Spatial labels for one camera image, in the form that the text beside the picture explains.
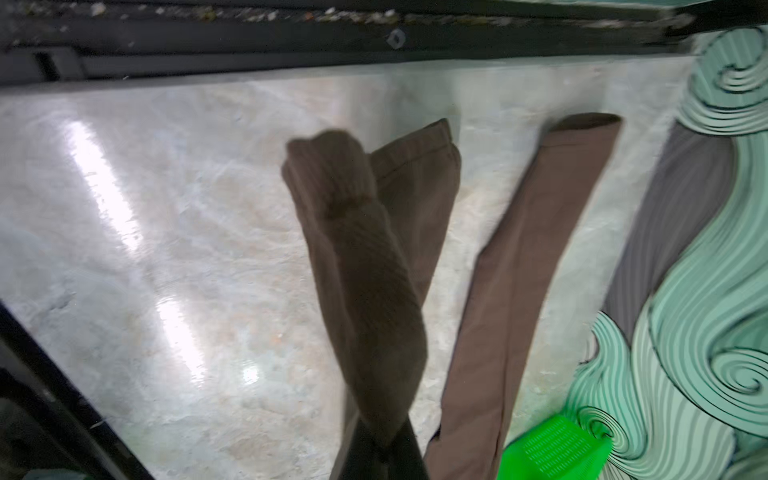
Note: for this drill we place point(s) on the black side floor rail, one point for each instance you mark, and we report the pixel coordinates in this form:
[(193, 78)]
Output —
[(64, 41)]

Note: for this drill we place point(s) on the green plastic basket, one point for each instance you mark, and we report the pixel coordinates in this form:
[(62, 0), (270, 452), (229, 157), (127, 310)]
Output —
[(557, 449)]

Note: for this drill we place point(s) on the brown trousers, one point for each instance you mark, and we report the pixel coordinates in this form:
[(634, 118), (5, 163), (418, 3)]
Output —
[(375, 224)]

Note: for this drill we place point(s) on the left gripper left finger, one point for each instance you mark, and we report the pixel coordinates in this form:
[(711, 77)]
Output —
[(357, 457)]

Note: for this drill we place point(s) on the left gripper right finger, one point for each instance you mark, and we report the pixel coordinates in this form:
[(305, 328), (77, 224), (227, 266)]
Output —
[(403, 459)]

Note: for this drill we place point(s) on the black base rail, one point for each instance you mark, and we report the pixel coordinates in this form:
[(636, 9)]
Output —
[(49, 430)]

